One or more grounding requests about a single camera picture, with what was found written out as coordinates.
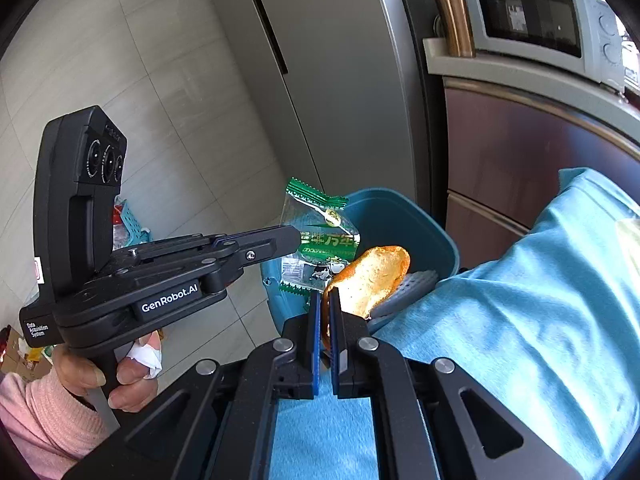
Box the white kitchen countertop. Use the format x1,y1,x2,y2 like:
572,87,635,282
422,37,640,133

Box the teal plastic basket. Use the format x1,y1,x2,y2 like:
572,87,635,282
111,199,154,250

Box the person's left forearm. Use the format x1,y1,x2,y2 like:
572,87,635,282
0,370,121,480

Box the white microwave oven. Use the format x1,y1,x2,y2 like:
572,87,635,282
457,0,628,95

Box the orange peel piece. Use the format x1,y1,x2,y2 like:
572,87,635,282
321,245,412,353

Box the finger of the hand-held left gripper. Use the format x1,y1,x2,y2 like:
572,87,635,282
219,225,302,287
212,226,284,247

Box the brown base cabinets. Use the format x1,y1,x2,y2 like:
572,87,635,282
442,76,640,281

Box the copper thermos mug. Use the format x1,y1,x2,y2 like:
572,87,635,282
428,0,477,59

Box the blue plastic bin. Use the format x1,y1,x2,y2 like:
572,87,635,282
260,187,460,333

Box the blue flower-print tablecloth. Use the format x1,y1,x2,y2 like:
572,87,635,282
270,167,640,480

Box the green clear snack wrapper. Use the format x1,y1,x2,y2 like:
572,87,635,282
277,177,362,308

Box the grey refrigerator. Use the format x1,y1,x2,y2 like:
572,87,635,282
197,0,446,241

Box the person's left hand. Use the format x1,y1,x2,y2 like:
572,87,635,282
52,331,164,413

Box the cardboard box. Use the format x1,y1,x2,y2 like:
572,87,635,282
0,325,57,377

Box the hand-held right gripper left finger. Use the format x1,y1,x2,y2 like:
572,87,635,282
62,287,323,480

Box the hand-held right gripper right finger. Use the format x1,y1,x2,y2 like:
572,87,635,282
327,285,583,480

